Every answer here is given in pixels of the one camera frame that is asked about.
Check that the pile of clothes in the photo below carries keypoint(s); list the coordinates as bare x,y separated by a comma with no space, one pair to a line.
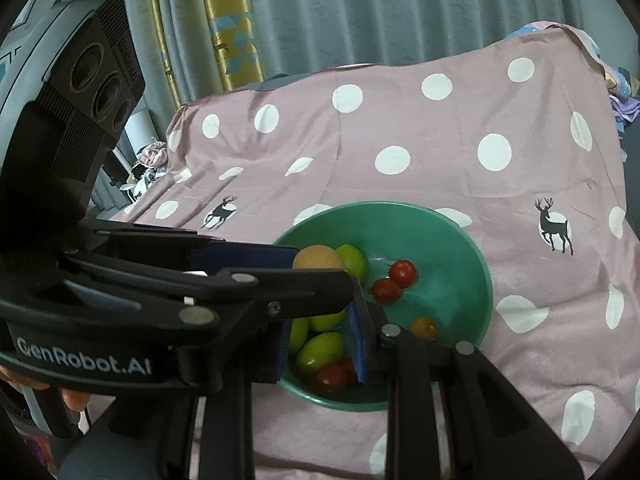
152,155

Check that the person's left hand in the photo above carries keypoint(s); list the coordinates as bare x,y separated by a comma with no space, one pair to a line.
76,400

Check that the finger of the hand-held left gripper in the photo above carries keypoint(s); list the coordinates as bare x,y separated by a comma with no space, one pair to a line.
300,290
250,257

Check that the orange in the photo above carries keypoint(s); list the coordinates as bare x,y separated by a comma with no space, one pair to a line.
317,258

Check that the red tomato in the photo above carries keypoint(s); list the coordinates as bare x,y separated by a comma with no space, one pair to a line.
386,290
350,366
331,379
402,272

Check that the grey curtain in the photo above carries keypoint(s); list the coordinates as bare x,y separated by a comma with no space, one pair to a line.
375,10

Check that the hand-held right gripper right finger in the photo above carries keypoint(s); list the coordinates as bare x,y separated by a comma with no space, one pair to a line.
357,340

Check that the pink polka-dot blanket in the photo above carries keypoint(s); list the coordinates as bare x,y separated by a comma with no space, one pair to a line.
425,160

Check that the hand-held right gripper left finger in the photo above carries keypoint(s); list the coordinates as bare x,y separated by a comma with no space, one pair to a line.
279,355

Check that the green bowl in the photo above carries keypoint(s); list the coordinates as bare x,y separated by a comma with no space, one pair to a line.
440,260

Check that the colourful printed cloth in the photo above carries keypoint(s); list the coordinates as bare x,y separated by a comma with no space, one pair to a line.
622,95

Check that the yellowish green jujube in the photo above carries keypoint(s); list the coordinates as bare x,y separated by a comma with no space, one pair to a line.
325,320

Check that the yellow patterned curtain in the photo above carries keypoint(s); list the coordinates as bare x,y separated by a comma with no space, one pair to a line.
232,20

